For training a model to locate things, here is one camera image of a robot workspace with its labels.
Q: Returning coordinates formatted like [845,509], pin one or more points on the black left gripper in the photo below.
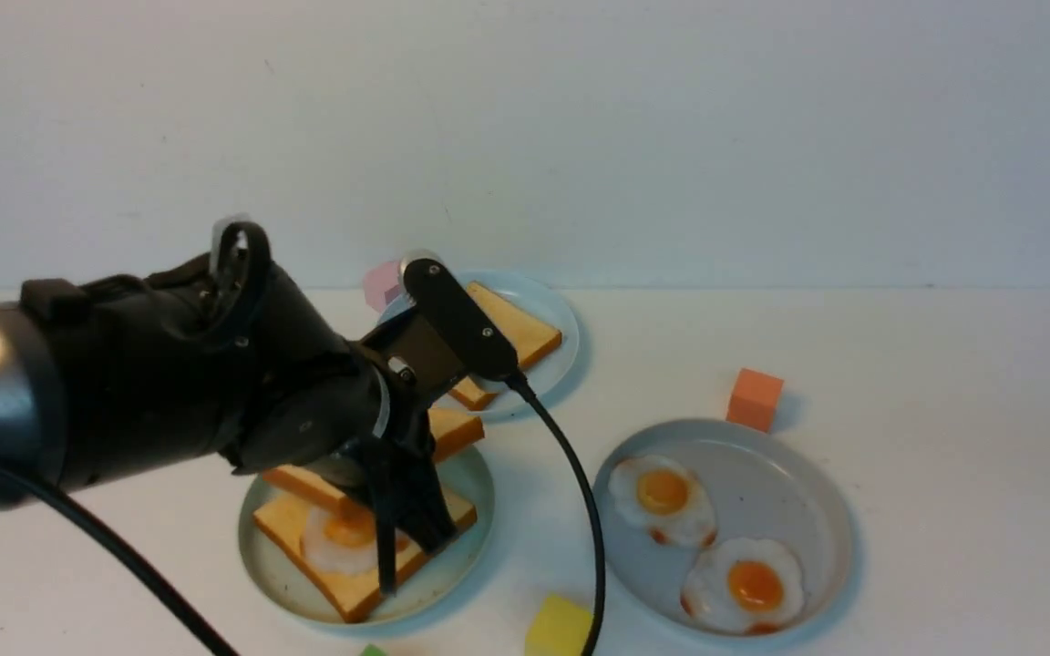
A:
[224,355]

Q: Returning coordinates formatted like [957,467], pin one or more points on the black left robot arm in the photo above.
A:
[223,355]

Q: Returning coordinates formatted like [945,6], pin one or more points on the large green empty plate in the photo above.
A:
[466,475]

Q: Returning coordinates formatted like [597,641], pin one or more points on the green foam cube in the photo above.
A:
[372,650]

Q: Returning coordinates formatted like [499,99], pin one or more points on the small blue bread plate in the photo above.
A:
[555,373]

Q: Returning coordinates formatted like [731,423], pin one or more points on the pink foam cube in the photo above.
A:
[382,285]

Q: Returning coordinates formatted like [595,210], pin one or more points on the yellow foam cube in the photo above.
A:
[561,627]

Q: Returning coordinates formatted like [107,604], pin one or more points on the large grey egg plate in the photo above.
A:
[759,488]

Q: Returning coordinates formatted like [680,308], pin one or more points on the orange foam cube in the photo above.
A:
[754,400]

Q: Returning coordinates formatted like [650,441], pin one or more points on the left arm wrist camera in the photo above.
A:
[467,331]

